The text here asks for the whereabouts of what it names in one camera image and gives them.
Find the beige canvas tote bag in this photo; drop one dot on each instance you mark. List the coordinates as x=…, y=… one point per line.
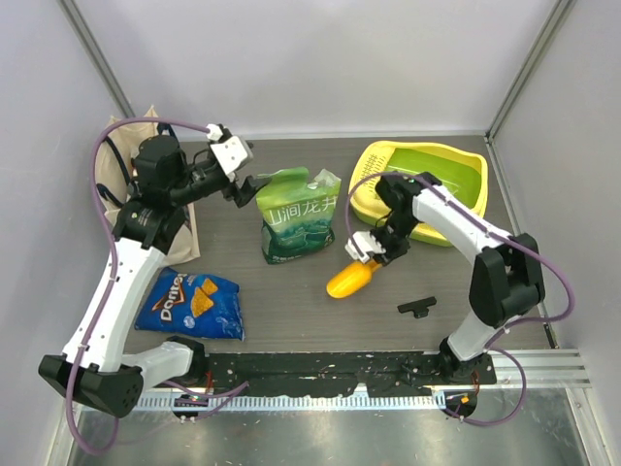
x=111, y=160

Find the black bag clip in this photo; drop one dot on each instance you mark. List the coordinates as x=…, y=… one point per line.
x=419, y=308

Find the blue Doritos chip bag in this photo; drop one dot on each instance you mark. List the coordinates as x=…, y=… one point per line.
x=194, y=305

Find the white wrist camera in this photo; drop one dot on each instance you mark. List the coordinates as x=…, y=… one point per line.
x=231, y=152
x=363, y=246

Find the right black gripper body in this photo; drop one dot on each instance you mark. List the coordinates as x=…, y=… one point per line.
x=393, y=238

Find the aluminium rail frame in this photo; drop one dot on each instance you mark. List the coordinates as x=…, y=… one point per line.
x=524, y=368

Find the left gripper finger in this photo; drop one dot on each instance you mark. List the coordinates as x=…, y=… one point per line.
x=243, y=195
x=257, y=183

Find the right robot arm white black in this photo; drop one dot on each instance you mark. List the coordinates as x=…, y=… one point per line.
x=506, y=282

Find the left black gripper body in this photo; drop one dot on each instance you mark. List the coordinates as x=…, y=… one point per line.
x=201, y=181

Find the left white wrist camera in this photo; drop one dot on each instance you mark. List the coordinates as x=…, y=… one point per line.
x=231, y=152

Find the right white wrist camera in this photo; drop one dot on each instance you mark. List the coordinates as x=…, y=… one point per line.
x=363, y=246

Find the yellow green litter box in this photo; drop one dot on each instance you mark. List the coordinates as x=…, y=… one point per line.
x=464, y=174

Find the yellow plastic scoop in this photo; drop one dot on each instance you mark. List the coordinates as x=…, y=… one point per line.
x=350, y=280

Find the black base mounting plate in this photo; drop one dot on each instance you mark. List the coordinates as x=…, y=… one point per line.
x=333, y=374

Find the green cat litter bag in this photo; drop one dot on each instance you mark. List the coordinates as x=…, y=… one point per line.
x=297, y=213

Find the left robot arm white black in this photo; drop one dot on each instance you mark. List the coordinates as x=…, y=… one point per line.
x=93, y=369

